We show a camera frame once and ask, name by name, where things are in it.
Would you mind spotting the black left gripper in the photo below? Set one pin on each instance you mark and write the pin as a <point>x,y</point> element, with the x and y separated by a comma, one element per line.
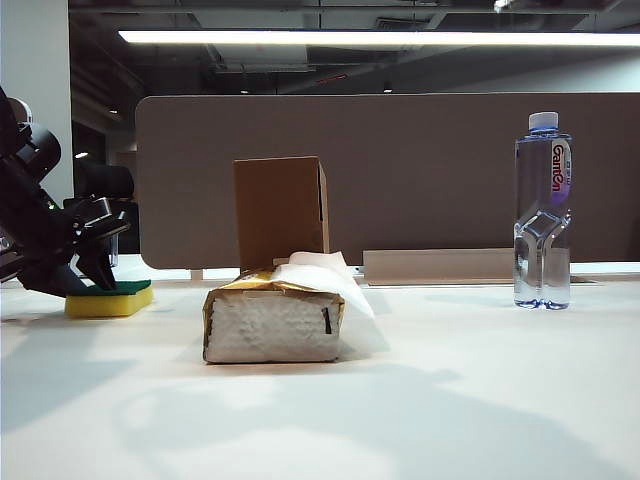
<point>87,220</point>

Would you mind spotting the yellow sponge with green pad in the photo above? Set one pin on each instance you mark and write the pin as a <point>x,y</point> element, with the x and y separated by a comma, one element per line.
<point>105,302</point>

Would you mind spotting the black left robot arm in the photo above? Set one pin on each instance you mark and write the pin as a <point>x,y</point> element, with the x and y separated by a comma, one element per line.
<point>22,200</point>

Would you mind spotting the clear plastic water bottle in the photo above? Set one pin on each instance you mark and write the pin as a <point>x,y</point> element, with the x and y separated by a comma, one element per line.
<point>542,200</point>

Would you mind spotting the black office chair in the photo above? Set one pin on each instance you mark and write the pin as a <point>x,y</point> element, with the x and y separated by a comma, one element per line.
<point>107,180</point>

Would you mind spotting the gold wrapped tissue pack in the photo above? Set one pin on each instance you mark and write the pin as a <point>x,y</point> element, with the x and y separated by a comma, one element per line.
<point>270,330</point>

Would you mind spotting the brown cardboard box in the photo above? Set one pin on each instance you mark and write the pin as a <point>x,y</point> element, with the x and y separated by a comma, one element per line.
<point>277,210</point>

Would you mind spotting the white tissue sheet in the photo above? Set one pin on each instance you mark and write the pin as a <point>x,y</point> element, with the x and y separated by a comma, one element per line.
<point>320,275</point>

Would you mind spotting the wide brown desk divider panel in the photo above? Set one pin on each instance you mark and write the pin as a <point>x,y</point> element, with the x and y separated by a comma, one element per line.
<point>425,175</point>

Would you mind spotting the long ceiling light strip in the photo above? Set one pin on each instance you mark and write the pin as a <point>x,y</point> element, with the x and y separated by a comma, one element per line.
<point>350,38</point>

